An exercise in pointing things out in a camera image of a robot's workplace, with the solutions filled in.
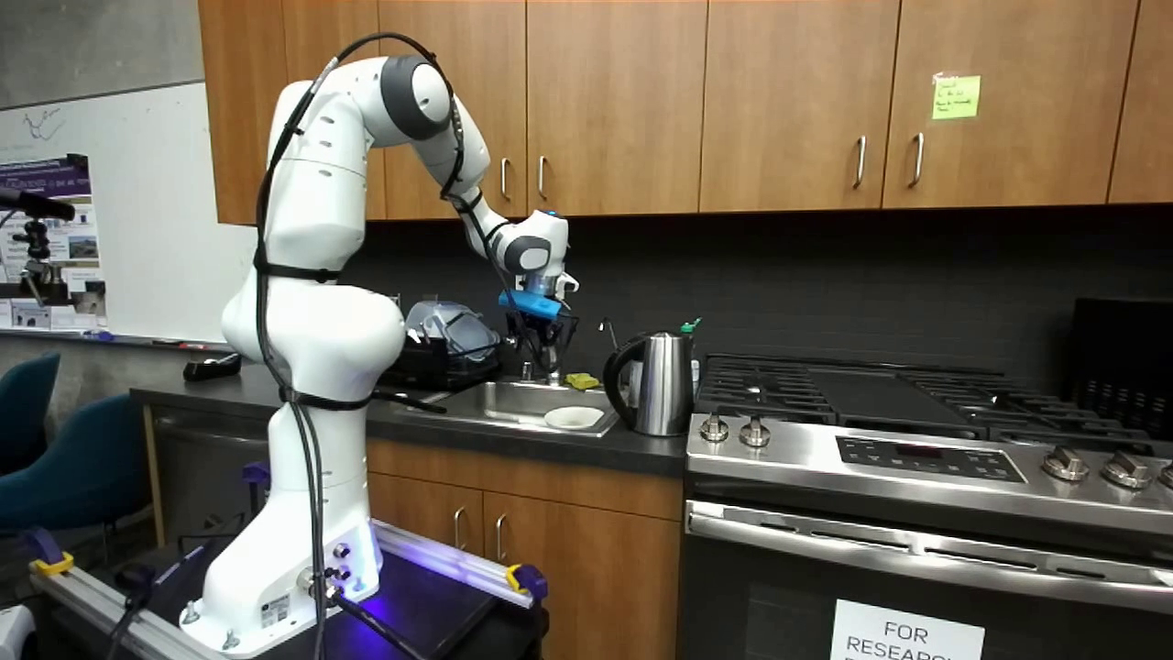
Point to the stainless steel gas stove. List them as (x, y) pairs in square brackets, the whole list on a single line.
[(930, 490)]

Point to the teal chair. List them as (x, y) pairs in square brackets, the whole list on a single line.
[(91, 474)]

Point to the white oven door sign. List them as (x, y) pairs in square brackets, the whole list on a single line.
[(873, 633)]

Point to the yellow sponge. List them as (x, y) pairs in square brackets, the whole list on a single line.
[(585, 383)]

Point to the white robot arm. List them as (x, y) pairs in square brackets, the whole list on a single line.
[(329, 341)]

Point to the black dish rack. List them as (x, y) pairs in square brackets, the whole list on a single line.
[(446, 366)]

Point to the green sticky note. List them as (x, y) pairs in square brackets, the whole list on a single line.
[(954, 95)]

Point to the green top spray bottle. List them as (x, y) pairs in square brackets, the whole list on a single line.
[(695, 366)]

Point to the clear plastic container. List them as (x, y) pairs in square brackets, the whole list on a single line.
[(452, 323)]

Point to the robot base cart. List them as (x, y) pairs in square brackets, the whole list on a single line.
[(416, 600)]

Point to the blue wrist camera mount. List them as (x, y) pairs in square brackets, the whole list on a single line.
[(532, 307)]

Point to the stainless steel electric kettle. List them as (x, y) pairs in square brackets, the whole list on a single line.
[(650, 383)]

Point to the stainless steel sink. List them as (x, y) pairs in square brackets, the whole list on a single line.
[(523, 403)]

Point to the white bowl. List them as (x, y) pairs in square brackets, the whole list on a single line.
[(572, 421)]

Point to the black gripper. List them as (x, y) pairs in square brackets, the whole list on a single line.
[(539, 341)]

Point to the wall poster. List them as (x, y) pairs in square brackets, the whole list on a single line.
[(50, 247)]

